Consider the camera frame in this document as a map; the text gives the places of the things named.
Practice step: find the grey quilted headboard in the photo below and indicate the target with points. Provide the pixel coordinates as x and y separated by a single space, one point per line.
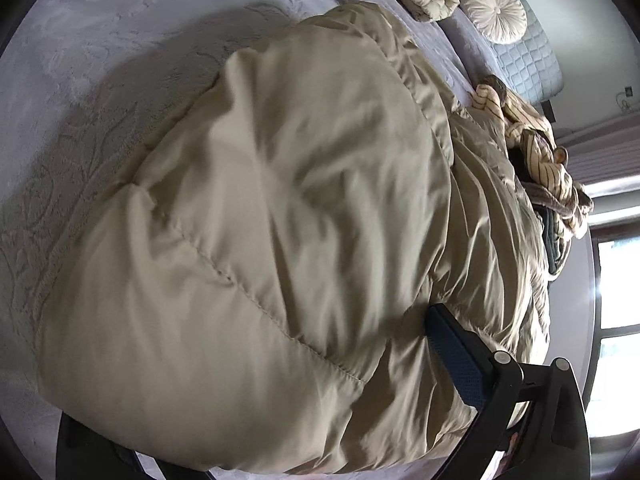
530 70

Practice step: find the lavender embossed bed blanket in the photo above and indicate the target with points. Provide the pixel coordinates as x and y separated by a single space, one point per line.
100 35

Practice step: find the window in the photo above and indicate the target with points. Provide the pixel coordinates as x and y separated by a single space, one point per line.
617 310

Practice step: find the wall outlet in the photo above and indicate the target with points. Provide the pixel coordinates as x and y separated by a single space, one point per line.
627 97

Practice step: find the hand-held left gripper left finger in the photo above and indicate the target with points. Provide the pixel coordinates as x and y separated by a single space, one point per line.
82 447

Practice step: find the cream striped garment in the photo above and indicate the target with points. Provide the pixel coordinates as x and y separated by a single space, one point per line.
535 170

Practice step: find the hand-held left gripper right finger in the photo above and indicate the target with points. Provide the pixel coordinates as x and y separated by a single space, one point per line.
460 355

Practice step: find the grey curtain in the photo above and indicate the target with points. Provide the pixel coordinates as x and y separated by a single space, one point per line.
600 160

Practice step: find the beige quilted comforter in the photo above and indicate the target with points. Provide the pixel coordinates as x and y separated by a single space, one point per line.
275 210

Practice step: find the round cream pleated pillow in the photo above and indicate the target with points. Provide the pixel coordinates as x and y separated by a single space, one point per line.
492 9

